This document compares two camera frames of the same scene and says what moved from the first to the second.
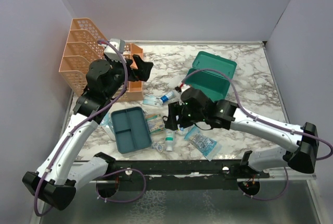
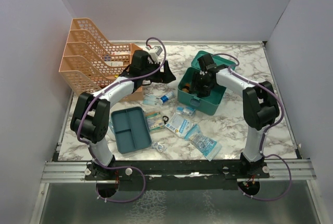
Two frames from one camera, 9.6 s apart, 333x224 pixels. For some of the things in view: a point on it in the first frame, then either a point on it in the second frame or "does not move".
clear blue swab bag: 209,147 does not move
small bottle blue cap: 167,97 does not move
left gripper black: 143,69 -> 166,76
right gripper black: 175,108 -> 203,92
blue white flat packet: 152,101 does not move
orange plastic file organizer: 82,48 does not move
